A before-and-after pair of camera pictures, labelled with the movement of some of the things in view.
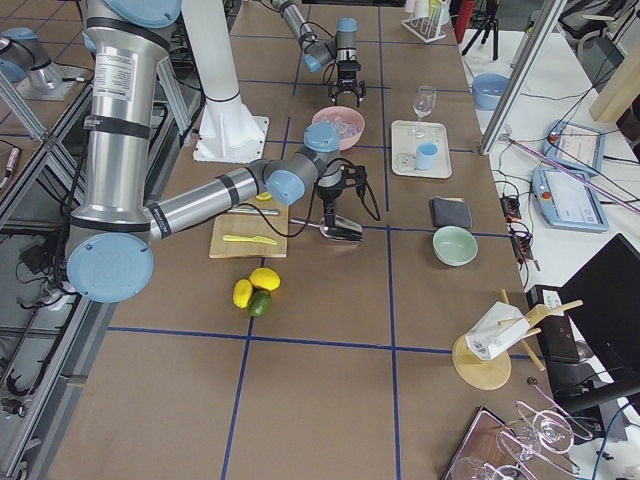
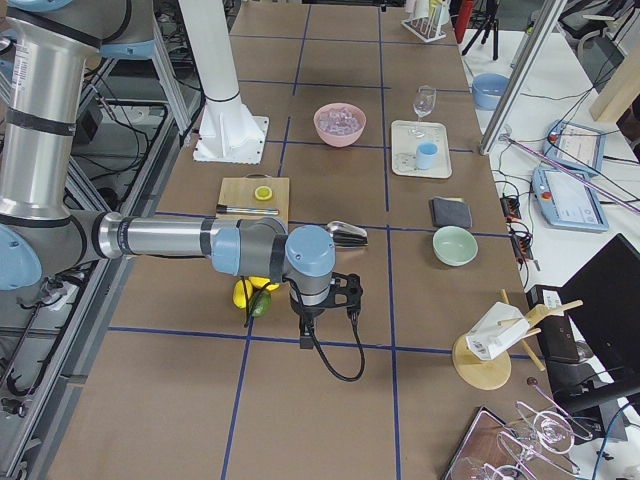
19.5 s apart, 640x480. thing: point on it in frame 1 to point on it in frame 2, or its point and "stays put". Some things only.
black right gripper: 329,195 to 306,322
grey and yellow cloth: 451,212 stays put
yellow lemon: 265,278 stays put
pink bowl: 348,123 stays put
